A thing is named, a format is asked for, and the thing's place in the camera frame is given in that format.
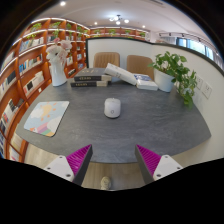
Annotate multi-bulb ceiling lamp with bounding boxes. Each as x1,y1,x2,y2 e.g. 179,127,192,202
108,14,130,26

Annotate orange shelf unit with plants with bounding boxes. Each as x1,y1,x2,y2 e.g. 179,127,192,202
89,26,150,42

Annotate white book with blue cover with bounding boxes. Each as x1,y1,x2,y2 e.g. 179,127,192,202
133,73,159,92

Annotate green plant in white pot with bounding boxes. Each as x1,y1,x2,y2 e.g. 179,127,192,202
148,50,198,108

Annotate white ceramic vase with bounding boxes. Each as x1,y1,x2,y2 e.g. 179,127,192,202
49,59,68,87

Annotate white wall socket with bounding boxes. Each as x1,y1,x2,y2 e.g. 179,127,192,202
201,81,213,100
194,75,204,91

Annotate thick white book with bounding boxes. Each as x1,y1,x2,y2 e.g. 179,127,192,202
103,62,138,86

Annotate pastel sun-print mouse pad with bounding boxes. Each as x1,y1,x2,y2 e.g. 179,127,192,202
23,100,70,138

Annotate tan upholstered chair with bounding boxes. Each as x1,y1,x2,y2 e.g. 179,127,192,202
126,54,155,81
92,51,121,69

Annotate window with dark frame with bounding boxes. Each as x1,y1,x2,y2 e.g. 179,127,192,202
175,36,216,61

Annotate pink and white flowers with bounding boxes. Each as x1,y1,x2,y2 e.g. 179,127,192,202
45,39,73,66

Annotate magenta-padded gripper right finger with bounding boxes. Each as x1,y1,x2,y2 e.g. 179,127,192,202
134,144,184,185

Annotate white computer mouse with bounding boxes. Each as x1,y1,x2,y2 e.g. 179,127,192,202
103,97,122,119

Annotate long orange wooden bookshelf unit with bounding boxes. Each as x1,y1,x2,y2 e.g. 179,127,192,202
0,17,91,164

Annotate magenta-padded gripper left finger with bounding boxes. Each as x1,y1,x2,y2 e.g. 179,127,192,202
43,143,94,187

